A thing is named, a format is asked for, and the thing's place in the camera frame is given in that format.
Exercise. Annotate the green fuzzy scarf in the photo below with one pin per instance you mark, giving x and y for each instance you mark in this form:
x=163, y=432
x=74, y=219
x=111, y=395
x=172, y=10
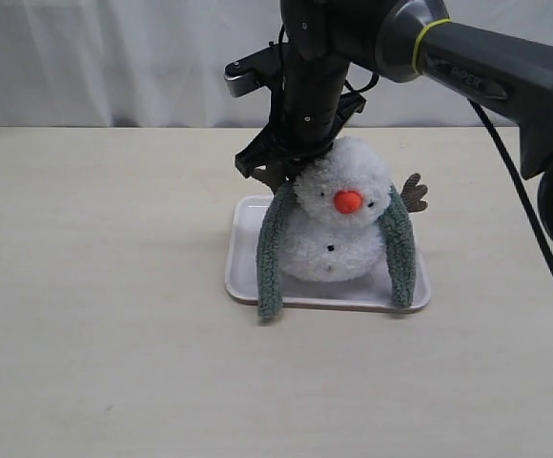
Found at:
x=269, y=277

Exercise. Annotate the white plush snowman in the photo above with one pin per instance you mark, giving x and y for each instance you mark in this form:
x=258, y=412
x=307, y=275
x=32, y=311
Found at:
x=343, y=216

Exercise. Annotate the white backdrop curtain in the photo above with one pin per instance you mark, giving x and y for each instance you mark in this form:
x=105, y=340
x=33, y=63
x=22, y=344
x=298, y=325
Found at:
x=160, y=63

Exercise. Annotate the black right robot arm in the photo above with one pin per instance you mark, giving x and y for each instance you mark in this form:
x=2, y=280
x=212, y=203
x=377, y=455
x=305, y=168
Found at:
x=399, y=41

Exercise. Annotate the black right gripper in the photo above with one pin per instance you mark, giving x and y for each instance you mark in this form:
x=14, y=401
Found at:
x=311, y=106

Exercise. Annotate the white rectangular tray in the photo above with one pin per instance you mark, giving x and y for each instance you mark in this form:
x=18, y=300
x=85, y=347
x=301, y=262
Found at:
x=370, y=293

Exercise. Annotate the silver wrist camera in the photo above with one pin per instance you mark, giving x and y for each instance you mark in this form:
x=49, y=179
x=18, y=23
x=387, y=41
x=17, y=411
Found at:
x=255, y=71

